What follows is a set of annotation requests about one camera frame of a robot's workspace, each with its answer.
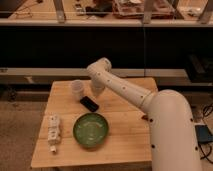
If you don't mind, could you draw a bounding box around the green bowl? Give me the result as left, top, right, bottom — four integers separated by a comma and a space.
73, 113, 109, 148

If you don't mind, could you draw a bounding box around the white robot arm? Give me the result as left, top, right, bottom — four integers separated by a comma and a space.
87, 58, 202, 171

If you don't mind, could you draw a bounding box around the wooden table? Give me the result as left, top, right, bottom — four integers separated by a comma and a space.
31, 81, 151, 168

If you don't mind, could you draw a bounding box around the brown object on table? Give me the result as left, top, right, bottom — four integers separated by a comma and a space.
142, 115, 148, 120

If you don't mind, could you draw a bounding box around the background shelf with clutter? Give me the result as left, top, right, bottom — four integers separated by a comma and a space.
0, 0, 213, 27

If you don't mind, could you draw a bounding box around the black box on floor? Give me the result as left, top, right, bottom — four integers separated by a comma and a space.
195, 125, 213, 144

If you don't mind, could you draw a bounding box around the black cable on floor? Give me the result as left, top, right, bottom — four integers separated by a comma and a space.
199, 102, 213, 164

